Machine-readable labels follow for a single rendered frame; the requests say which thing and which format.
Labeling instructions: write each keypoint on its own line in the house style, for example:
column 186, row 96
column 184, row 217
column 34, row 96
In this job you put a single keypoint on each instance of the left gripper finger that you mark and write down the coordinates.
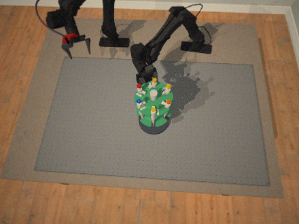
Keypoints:
column 141, row 81
column 155, row 75

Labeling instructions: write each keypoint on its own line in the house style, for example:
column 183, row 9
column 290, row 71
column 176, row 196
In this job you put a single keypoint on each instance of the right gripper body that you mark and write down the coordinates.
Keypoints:
column 74, row 34

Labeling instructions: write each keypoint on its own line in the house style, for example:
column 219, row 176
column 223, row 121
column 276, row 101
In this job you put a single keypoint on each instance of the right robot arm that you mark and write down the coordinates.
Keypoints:
column 60, row 18

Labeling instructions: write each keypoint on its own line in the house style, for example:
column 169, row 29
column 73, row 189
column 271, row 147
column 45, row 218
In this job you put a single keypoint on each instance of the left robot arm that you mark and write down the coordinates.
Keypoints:
column 140, row 53

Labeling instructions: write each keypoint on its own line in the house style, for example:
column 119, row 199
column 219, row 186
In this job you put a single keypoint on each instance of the white pipette with blue button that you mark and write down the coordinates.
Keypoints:
column 139, row 104

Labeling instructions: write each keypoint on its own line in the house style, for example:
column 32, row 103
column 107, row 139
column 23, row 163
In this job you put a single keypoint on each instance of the white pipette with yellow button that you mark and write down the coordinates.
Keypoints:
column 167, row 91
column 153, row 114

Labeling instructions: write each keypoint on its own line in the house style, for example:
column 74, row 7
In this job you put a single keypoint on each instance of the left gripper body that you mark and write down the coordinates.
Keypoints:
column 142, row 73

